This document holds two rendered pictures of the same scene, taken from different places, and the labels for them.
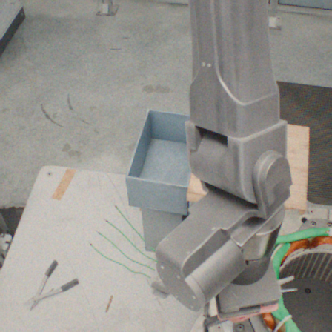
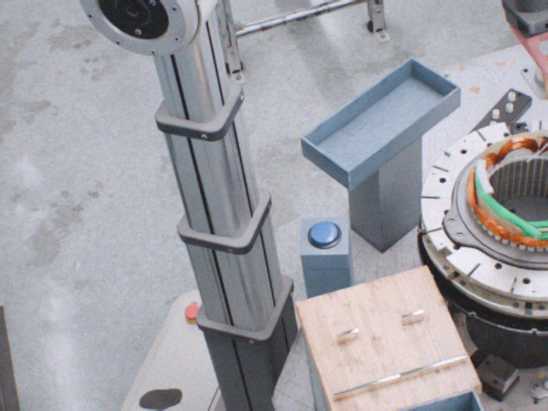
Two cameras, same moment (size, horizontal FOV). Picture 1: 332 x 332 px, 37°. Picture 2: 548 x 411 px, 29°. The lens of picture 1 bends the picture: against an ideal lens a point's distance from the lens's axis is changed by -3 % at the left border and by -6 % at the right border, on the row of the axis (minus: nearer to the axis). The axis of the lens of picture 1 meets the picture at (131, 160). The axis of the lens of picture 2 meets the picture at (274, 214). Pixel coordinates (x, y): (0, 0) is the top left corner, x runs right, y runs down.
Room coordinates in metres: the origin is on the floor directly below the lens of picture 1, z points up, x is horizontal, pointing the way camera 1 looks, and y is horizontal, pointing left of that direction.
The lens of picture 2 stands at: (0.99, 0.40, 2.24)
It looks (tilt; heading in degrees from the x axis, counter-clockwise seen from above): 50 degrees down; 243
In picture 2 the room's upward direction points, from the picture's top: 10 degrees counter-clockwise
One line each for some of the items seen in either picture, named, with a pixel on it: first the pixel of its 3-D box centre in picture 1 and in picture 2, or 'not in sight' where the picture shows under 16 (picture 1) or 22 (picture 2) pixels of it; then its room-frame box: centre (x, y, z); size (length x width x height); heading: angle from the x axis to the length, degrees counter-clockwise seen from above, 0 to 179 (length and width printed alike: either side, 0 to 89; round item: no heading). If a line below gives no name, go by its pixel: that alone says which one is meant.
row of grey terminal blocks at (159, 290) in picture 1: (168, 273); not in sight; (0.49, -0.05, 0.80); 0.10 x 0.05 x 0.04; 147
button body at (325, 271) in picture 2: not in sight; (330, 285); (0.49, -0.42, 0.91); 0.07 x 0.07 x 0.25; 53
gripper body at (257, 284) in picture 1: (244, 253); not in sight; (0.25, -0.11, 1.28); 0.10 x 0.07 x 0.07; 1
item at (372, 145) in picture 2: not in sight; (384, 171); (0.29, -0.55, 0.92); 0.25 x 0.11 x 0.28; 7
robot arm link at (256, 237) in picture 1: (247, 226); not in sight; (0.25, -0.10, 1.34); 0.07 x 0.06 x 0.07; 126
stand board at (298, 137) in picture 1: (252, 161); (384, 347); (0.55, -0.21, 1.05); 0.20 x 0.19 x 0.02; 70
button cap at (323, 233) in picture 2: not in sight; (324, 232); (0.49, -0.42, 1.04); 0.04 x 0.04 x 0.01
